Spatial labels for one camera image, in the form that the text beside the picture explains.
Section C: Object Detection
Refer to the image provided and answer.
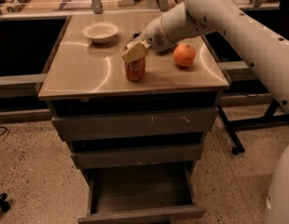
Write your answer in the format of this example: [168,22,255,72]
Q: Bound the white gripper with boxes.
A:
[121,3,212,63]

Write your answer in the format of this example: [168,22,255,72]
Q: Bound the red coke can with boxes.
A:
[124,57,145,82]

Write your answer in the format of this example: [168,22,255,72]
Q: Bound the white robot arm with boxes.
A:
[122,0,289,115]

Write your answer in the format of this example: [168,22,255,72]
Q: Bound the grey drawer cabinet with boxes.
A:
[35,10,232,224]

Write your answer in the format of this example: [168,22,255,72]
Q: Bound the grey top drawer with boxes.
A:
[52,107,217,142]

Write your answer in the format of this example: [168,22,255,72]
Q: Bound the grey drawer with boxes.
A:
[52,107,217,142]
[72,143,203,169]
[78,162,205,224]

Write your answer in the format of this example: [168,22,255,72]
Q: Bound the grey middle drawer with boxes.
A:
[72,143,203,169]

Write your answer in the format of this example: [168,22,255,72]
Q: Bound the grey bottom drawer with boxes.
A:
[78,162,205,224]

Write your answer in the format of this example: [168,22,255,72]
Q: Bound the white bowl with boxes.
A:
[82,21,118,44]

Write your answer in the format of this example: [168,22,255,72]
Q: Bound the orange fruit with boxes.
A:
[173,43,196,67]

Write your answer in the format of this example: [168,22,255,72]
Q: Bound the black caster wheel left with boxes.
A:
[0,193,10,213]

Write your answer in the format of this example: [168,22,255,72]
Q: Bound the black table leg frame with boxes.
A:
[218,99,289,155]

